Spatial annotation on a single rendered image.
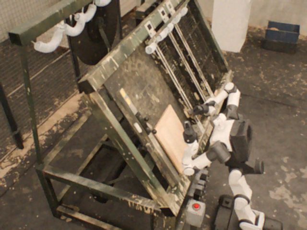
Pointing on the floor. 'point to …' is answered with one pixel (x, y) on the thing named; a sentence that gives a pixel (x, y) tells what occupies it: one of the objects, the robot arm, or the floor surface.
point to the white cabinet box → (230, 23)
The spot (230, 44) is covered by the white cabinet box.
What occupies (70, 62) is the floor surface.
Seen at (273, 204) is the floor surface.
